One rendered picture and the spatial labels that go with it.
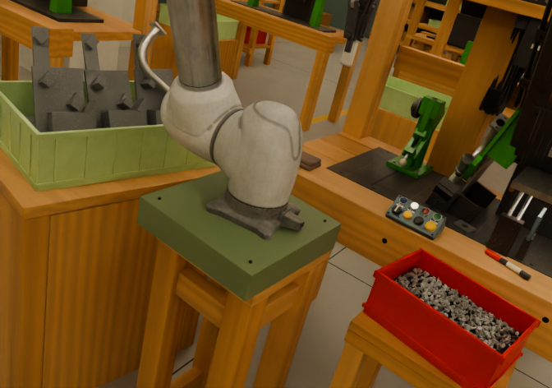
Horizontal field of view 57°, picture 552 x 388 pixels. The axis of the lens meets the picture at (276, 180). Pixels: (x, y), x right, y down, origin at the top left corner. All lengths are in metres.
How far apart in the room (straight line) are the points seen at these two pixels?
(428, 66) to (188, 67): 1.19
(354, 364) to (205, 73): 0.75
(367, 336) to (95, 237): 0.83
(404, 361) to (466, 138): 1.03
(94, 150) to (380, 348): 0.92
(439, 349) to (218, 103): 0.72
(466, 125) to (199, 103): 1.12
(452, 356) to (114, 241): 1.00
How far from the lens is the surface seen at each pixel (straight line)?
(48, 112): 1.74
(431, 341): 1.20
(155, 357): 1.51
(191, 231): 1.16
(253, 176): 1.15
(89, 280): 1.69
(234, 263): 1.09
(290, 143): 1.14
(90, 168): 1.56
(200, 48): 1.14
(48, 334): 1.76
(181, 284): 1.34
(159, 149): 1.64
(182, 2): 1.10
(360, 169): 1.80
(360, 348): 1.26
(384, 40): 2.10
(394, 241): 1.52
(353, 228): 1.57
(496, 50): 1.97
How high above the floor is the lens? 1.53
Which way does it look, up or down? 24 degrees down
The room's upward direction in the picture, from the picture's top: 14 degrees clockwise
